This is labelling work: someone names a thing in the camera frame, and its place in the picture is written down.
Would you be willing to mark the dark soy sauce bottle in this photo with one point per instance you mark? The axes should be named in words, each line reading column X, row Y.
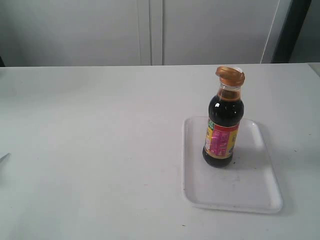
column 225, row 111

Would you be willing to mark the white rectangular plastic tray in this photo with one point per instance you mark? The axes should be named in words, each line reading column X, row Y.
column 247, row 184

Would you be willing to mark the white cabinet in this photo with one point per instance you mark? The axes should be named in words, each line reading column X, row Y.
column 139, row 32

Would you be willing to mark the dark vertical post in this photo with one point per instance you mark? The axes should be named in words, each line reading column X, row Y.
column 290, row 31

